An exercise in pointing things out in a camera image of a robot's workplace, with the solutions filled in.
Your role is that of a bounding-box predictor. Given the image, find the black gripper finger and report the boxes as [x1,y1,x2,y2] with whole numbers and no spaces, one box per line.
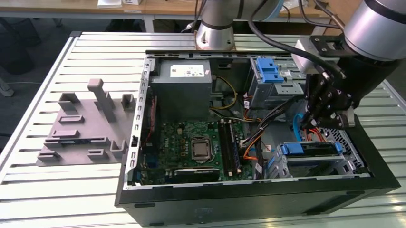
[300,72,322,131]
[311,72,338,131]

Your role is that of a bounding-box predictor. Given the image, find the blue data wire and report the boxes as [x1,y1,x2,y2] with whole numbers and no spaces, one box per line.
[292,113,310,143]

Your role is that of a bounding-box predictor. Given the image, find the hard disk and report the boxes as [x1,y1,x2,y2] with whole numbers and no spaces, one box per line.
[267,141,343,173]

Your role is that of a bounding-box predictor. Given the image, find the grey metal disk bay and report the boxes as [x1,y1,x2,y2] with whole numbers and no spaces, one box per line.
[264,141,366,179]

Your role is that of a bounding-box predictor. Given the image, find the grey metal drive cage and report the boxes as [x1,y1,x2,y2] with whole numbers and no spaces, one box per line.
[247,57,310,110]

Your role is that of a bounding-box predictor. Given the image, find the blue plastic drive latch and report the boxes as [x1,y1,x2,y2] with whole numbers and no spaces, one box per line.
[255,57,283,84]

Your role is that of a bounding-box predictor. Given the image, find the wooden cabinet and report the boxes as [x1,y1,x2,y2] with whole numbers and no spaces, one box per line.
[323,0,366,36]

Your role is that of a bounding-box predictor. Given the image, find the black RAM slot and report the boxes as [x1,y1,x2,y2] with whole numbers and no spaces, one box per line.
[219,119,234,176]
[227,119,239,175]

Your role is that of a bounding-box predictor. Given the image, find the clear plastic bag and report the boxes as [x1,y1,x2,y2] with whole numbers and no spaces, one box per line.
[280,0,310,11]

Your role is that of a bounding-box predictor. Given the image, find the black CPU socket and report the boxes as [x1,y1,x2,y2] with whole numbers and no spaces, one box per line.
[189,136,216,165]

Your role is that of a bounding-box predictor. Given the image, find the grey power supply unit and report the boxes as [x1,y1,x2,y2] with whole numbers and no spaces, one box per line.
[148,59,212,122]

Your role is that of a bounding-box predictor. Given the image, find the silver CPU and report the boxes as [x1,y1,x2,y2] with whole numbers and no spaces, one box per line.
[191,142,211,160]

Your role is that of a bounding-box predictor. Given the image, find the green motherboard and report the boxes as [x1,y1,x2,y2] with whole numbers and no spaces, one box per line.
[139,120,254,185]

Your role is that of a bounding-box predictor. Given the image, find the black graphics card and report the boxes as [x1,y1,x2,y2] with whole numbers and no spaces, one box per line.
[172,167,220,183]

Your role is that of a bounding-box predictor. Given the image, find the black open PC case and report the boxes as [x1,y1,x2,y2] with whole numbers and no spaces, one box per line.
[113,49,400,227]

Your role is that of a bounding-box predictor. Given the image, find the grey plastic parts rack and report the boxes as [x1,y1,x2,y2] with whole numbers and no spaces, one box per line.
[35,79,137,169]

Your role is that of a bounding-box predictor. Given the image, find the large white box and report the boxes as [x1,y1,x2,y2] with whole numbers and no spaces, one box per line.
[96,0,123,9]

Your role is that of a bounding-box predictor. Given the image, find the black office chair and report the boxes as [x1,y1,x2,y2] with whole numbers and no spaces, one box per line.
[0,16,41,76]

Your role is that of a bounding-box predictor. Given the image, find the light grey desk foot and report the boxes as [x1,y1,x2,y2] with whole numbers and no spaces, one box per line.
[0,77,14,97]

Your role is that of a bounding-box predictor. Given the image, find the black cable bundle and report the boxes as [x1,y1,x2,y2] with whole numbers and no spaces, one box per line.
[242,95,307,148]

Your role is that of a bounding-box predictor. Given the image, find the silver white wrist camera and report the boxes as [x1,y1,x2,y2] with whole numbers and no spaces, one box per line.
[291,39,323,75]

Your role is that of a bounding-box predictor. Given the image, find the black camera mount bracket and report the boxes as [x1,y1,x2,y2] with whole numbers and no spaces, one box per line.
[308,35,350,57]

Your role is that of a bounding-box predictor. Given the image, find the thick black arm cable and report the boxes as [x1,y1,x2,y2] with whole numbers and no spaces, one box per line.
[247,0,344,78]

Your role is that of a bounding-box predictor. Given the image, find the yellow power wires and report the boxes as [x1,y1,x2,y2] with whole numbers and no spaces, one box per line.
[208,75,238,110]

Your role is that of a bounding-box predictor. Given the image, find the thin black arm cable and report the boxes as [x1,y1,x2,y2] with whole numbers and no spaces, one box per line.
[298,0,346,29]

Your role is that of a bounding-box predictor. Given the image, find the orange data wire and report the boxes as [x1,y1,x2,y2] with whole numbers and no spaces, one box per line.
[243,137,262,160]

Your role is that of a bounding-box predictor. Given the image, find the grey cable white plug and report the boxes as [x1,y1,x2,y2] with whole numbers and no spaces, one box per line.
[180,0,203,33]

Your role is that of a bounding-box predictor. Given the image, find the thin red wire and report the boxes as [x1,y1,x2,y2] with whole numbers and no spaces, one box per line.
[143,95,159,148]

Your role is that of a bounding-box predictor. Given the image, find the wooden desk white frame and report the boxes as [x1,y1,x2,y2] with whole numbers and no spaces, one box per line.
[0,0,338,33]

